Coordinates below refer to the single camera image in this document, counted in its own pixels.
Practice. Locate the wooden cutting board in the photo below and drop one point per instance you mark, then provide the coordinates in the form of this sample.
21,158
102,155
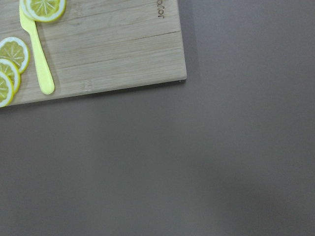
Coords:
104,45

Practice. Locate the yellow plastic knife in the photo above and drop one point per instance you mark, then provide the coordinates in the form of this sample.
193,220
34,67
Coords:
43,73

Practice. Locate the lemon slice front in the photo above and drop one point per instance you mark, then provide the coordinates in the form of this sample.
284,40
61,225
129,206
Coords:
6,90

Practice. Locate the lemon slice on knife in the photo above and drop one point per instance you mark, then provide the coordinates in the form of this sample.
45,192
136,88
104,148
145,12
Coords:
43,10

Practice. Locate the lemon slice back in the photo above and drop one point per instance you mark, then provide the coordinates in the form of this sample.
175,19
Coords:
15,50

